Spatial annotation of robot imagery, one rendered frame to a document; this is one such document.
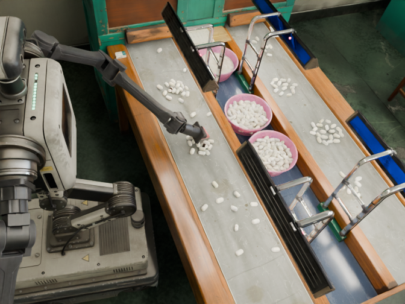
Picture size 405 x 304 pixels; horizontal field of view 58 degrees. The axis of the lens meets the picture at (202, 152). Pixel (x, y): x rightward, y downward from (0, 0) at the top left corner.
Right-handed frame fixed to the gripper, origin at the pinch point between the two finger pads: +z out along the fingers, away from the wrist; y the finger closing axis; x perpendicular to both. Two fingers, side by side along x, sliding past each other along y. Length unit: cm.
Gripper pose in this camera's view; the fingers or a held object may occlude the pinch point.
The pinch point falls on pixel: (208, 136)
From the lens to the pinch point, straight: 191.1
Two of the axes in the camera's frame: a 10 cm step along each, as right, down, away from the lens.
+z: 6.5, 2.0, 7.3
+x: -6.6, 6.1, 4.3
